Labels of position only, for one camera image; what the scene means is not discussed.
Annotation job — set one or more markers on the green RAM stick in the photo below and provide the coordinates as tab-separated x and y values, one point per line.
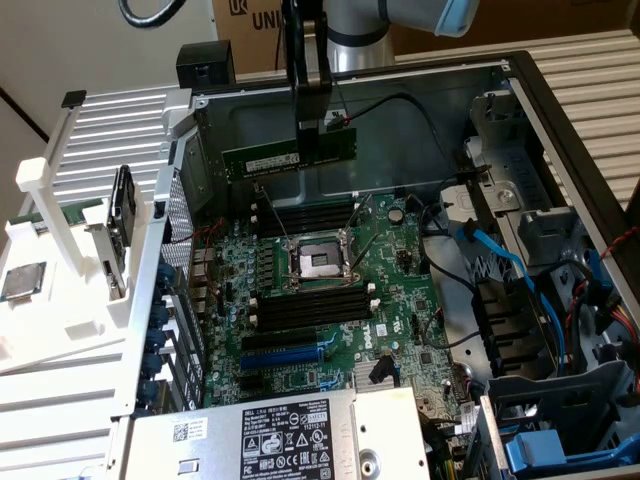
260	160
85	212

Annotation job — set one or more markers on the thin metal locking lever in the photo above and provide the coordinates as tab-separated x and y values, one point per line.
274	215
361	215

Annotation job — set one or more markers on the long black expansion slot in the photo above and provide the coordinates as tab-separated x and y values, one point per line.
280	341

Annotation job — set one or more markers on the silver CPU chip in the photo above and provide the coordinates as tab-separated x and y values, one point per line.
22	282

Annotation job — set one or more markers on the white plastic parts rack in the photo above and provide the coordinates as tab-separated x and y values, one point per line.
75	290

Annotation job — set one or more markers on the short black expansion slot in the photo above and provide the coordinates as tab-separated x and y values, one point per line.
251	382

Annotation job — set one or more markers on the green Dell motherboard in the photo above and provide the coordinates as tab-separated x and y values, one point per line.
400	310

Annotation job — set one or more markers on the black disk drive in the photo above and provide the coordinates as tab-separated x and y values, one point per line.
122	207

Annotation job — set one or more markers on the round coin battery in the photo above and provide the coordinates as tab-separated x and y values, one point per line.
396	215

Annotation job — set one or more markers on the printed Universal Robots cardboard box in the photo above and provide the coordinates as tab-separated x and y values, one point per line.
250	40

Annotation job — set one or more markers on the open grey PC case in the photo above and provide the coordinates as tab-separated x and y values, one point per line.
400	150

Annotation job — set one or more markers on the long blue expansion slot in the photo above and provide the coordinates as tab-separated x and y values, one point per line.
280	359

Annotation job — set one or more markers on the silver chipset heatsink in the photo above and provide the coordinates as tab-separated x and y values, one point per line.
362	372

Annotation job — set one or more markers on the silver power supply unit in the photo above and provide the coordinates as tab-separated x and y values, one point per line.
210	450

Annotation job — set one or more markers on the small black box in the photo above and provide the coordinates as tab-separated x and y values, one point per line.
205	62

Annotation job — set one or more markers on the grey metal disk bay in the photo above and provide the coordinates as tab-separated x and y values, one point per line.
520	175

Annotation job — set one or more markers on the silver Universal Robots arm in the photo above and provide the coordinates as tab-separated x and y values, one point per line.
360	25

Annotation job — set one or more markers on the silver card bracket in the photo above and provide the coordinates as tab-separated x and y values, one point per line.
111	270

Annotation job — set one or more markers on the blue card retention clip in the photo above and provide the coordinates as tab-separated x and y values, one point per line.
159	317
150	393
156	341
152	366
167	276

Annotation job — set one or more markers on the blue plastic latch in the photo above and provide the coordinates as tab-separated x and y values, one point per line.
540	450

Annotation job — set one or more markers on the plain brown cardboard box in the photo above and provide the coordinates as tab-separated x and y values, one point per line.
525	20

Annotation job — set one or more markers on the grey blue drive cage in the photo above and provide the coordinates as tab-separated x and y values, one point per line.
550	400

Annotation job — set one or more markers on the metal CPU socket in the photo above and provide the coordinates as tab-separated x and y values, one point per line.
315	260

